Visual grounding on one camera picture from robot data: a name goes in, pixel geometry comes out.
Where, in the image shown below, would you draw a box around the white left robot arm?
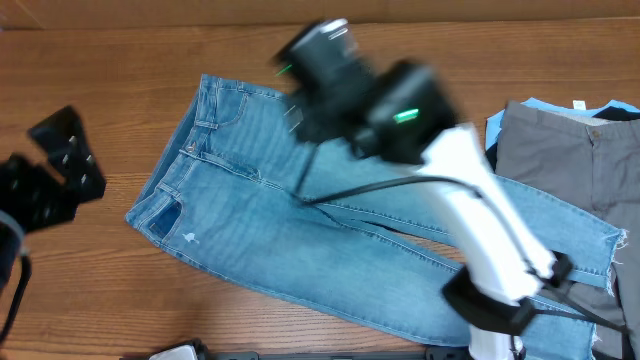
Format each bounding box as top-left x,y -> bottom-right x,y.
1,106 -> 106,340

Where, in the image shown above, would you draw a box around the grey trousers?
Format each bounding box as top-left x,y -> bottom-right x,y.
496,102 -> 639,359

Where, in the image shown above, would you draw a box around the light blue shirt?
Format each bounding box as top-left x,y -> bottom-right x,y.
485,98 -> 639,150

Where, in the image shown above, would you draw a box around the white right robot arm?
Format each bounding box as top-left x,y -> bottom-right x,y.
276,19 -> 602,359

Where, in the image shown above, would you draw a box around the light blue denim jeans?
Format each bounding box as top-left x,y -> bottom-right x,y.
124,73 -> 629,360

